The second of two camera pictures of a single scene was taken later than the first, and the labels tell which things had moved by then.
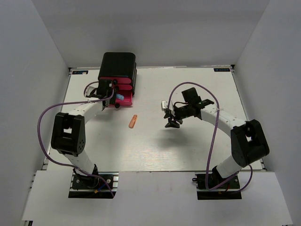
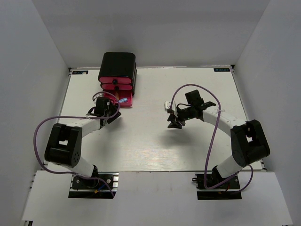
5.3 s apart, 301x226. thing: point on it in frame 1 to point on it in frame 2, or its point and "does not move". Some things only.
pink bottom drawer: (128, 95) does not move
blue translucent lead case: (120, 96) to (123, 100)
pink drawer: (124, 86) does not move
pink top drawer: (119, 80) does not move
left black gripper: (113, 100) to (114, 117)
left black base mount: (104, 185) does not move
